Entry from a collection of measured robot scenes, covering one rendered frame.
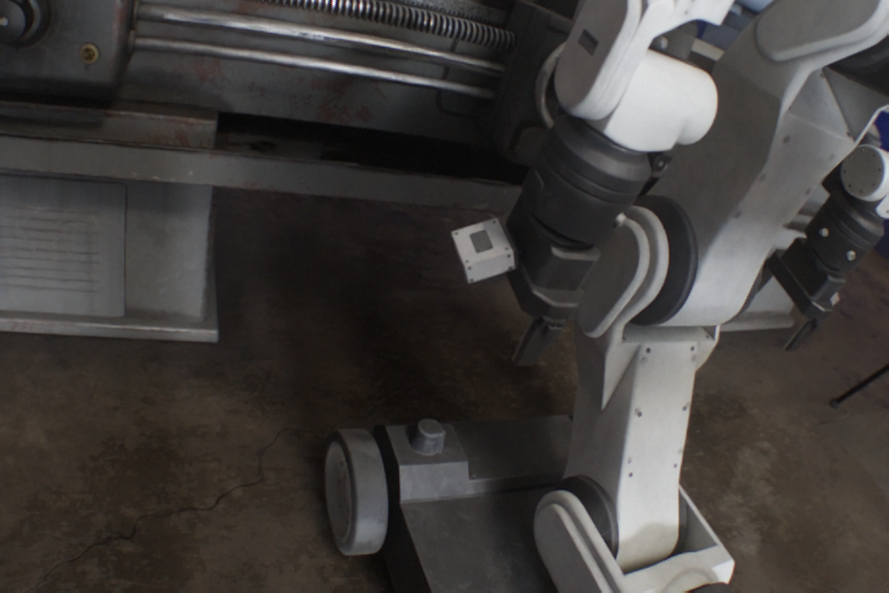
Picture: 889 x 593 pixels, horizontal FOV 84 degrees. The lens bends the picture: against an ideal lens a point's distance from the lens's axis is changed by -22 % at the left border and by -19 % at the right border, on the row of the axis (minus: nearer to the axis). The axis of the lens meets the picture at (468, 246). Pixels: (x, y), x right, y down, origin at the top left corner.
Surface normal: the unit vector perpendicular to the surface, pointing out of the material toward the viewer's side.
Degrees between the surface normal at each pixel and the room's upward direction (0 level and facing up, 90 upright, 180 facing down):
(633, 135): 102
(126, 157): 90
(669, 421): 60
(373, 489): 36
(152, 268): 90
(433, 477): 45
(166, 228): 90
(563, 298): 11
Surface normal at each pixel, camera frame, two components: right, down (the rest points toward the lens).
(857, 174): -0.90, -0.08
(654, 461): 0.44, 0.03
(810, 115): 0.43, -0.40
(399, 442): 0.29, -0.85
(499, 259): 0.27, 0.68
